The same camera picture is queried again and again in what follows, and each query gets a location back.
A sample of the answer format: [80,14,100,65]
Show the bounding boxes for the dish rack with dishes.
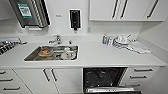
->
[0,38,28,56]

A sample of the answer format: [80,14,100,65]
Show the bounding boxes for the black wall soap dispenser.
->
[69,9,81,32]

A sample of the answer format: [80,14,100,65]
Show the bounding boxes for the orange bowl in sink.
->
[38,48,54,58]

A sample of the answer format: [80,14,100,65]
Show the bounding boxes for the steel paper towel dispenser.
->
[8,0,51,29]

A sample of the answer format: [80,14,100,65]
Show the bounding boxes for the stack of white dishes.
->
[112,33,133,49]

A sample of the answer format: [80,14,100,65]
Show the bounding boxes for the stainless steel dishwasher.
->
[82,67,136,94]

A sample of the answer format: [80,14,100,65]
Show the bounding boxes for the blue dish soap bottle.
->
[101,33,109,45]

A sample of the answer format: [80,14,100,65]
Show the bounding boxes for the white cup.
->
[61,47,76,61]

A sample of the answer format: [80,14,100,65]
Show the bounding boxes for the chrome sink faucet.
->
[48,34,63,46]

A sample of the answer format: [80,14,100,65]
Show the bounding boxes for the steel kitchen sink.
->
[23,44,80,63]

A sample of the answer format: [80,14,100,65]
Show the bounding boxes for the white drawer unit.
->
[119,65,164,94]
[0,68,34,94]

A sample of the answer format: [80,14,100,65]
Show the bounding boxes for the small clear glass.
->
[107,36,114,47]

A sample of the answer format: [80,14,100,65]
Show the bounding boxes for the white dish cloth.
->
[126,40,152,55]

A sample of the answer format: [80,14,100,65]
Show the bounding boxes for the white wall outlet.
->
[87,27,92,34]

